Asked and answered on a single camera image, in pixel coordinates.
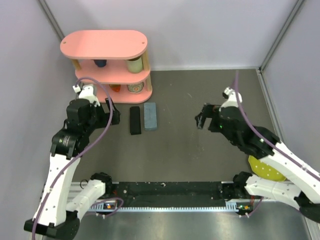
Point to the black glasses case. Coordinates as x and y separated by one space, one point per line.
135 120

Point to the blue grey glasses case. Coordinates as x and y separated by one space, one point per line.
150 116

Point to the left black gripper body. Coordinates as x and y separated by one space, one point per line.
100 118

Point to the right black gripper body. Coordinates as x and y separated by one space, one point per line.
211 111

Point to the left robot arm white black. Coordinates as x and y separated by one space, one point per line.
56 217

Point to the aluminium rail with cable duct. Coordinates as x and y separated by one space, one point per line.
107 205

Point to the pink three-tier wooden shelf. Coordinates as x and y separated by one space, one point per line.
116 46

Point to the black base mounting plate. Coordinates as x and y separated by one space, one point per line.
174 194

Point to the cream cylindrical jar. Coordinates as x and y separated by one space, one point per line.
135 65

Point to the orange red small cup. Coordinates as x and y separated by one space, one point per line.
115 87

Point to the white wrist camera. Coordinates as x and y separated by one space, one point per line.
231 98
88 92

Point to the dark blue cup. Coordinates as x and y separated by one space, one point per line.
100 62

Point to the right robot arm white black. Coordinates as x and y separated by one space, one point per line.
303 190

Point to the yellow green dotted plate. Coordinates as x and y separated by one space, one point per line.
265 171

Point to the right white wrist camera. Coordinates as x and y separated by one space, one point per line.
231 98

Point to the patterned ceramic bowl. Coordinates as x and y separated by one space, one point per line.
135 88

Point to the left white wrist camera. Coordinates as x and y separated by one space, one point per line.
88 92

